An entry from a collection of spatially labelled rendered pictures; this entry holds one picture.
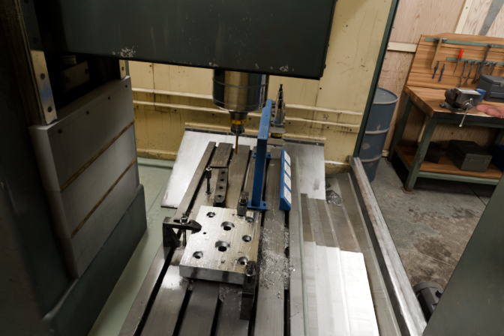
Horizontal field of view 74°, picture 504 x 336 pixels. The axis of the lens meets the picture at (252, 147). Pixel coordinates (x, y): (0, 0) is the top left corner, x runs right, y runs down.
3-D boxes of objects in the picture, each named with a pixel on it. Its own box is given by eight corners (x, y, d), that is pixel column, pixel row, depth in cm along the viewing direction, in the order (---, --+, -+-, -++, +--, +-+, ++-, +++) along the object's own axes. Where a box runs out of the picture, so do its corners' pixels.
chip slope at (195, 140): (317, 177, 220) (325, 142, 208) (330, 255, 158) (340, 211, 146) (185, 161, 224) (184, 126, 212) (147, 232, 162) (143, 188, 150)
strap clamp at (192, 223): (202, 244, 119) (202, 211, 113) (199, 251, 116) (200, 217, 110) (166, 240, 120) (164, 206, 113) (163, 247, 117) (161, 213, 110)
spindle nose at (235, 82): (223, 90, 104) (224, 51, 99) (272, 98, 101) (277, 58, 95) (202, 106, 90) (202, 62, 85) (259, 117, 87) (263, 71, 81)
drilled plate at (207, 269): (260, 223, 126) (262, 212, 124) (253, 286, 101) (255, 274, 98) (200, 215, 127) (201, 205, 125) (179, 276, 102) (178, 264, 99)
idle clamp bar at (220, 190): (228, 180, 158) (229, 168, 155) (224, 214, 135) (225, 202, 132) (217, 179, 158) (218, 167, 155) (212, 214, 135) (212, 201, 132)
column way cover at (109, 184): (142, 193, 143) (131, 76, 120) (82, 283, 101) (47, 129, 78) (130, 191, 144) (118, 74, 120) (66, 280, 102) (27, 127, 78)
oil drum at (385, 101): (362, 157, 383) (382, 83, 343) (385, 187, 330) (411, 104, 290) (311, 156, 377) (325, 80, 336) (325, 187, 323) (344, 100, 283)
